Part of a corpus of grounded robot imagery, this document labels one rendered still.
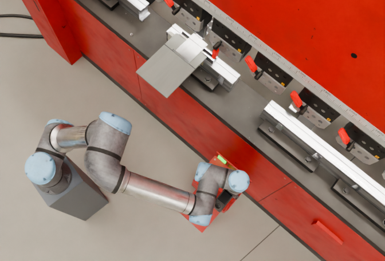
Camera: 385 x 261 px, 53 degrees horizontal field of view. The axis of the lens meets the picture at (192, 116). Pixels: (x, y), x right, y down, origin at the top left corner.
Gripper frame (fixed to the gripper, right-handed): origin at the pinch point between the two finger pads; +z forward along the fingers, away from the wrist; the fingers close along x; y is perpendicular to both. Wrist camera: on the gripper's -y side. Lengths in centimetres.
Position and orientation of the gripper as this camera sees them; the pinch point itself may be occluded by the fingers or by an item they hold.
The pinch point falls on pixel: (227, 193)
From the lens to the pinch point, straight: 173.6
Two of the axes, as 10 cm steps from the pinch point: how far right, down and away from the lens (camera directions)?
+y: 6.6, -7.2, 2.0
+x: -7.5, -6.4, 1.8
